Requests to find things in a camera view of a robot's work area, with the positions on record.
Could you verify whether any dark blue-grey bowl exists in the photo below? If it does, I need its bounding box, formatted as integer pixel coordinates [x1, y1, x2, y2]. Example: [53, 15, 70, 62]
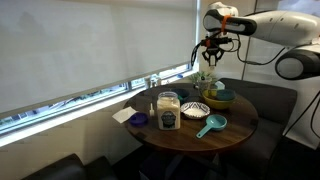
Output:
[170, 87, 191, 104]

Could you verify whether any large white roller blind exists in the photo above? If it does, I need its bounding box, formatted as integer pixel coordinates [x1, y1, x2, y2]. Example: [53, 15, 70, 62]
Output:
[0, 0, 198, 116]

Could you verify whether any teal measuring cup with handle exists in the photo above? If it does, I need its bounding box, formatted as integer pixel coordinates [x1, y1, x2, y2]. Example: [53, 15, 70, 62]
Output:
[195, 114, 228, 139]

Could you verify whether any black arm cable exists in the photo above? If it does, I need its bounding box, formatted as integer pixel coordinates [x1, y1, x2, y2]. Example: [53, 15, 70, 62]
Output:
[189, 31, 320, 139]

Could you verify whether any teal cup in bowl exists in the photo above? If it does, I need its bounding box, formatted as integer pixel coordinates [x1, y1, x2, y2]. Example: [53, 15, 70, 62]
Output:
[215, 88, 236, 102]

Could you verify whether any grey window frame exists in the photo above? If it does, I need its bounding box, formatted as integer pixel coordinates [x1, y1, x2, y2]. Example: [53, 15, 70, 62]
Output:
[0, 68, 198, 138]

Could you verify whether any black low seat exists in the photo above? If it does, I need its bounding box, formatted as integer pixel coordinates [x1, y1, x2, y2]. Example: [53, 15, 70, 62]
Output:
[20, 152, 118, 180]

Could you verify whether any yellow bowl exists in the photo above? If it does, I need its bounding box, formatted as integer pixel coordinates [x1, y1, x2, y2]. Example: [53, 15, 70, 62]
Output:
[201, 88, 238, 111]

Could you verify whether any small pale windowsill object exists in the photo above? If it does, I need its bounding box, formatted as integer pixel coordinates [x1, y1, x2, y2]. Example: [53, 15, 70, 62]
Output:
[144, 75, 153, 90]
[151, 74, 163, 88]

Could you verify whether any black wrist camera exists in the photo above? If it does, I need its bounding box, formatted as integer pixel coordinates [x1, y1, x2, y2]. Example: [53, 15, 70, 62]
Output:
[199, 37, 233, 48]

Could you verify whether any white patterned plate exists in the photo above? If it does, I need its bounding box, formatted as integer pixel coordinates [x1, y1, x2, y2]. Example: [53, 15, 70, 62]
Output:
[180, 101, 211, 120]

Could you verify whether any small blue cup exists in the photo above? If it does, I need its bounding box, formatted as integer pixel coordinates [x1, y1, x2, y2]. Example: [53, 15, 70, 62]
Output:
[128, 112, 149, 127]

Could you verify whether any glass jar of rice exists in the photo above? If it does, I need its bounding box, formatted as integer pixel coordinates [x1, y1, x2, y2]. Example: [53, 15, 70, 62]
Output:
[156, 90, 182, 131]

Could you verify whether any light teal small block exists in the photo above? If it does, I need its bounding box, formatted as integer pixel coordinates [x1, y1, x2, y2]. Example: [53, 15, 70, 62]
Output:
[213, 80, 227, 91]

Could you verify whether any white paper napkin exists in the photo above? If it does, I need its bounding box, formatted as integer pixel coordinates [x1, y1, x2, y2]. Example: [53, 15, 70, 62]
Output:
[111, 106, 138, 124]

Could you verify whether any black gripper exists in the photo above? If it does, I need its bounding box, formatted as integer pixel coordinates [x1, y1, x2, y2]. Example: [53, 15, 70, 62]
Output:
[201, 45, 226, 67]

